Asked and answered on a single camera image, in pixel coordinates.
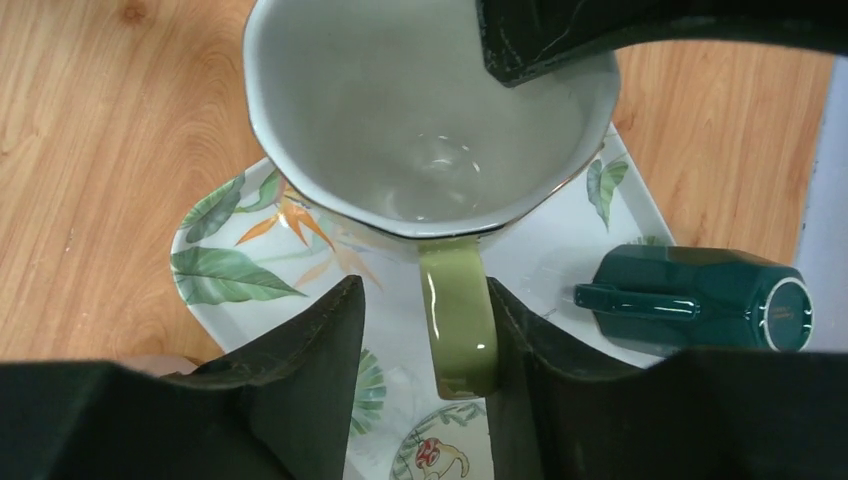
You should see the pink faceted mug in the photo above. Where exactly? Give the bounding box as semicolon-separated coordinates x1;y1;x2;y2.
119;355;198;376

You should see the large floral cream mug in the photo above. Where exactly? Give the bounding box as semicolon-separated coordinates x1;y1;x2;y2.
389;401;494;480

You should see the lime green faceted mug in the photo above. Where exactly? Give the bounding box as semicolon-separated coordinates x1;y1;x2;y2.
243;1;621;400

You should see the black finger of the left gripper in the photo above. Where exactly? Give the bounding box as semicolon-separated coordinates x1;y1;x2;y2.
476;0;847;87

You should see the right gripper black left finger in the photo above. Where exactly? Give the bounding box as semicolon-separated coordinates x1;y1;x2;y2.
1;275;365;479

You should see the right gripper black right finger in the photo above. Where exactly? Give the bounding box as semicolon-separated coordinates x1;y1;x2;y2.
486;279;847;479

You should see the floral white serving tray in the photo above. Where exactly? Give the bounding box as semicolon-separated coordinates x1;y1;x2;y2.
171;129;674;479

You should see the dark green faceted mug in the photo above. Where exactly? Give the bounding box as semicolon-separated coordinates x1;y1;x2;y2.
574;244;814;356

